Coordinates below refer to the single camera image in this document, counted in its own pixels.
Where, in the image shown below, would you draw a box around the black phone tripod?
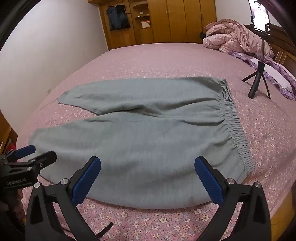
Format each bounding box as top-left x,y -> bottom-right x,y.
242,30 -> 271,100

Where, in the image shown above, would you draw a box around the dark hanging jacket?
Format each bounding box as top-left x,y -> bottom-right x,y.
106,4 -> 130,31

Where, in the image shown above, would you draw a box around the pink quilt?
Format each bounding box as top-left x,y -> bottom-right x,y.
203,19 -> 275,58

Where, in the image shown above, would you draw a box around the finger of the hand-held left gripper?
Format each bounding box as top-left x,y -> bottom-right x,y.
9,151 -> 57,177
8,145 -> 36,161

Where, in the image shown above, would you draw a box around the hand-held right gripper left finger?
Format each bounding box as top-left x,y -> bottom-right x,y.
25,156 -> 102,241

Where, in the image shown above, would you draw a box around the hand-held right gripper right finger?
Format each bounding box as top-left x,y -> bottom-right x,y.
194,156 -> 272,241

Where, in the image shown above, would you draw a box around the black smartphone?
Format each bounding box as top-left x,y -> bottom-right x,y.
248,0 -> 271,35

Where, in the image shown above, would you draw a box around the dark wooden headboard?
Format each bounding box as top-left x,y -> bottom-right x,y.
245,23 -> 296,72

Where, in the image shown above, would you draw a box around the pink bed sheet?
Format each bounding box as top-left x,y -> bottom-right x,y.
0,43 -> 296,241

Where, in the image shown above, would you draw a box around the black cable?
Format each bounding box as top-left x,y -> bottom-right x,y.
60,222 -> 114,241

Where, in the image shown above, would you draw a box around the wooden wardrobe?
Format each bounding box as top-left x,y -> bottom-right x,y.
88,0 -> 218,50

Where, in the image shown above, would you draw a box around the grey pants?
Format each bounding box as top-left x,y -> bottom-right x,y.
30,77 -> 255,209

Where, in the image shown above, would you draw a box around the purple frilled pillow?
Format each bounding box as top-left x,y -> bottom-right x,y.
231,51 -> 296,101

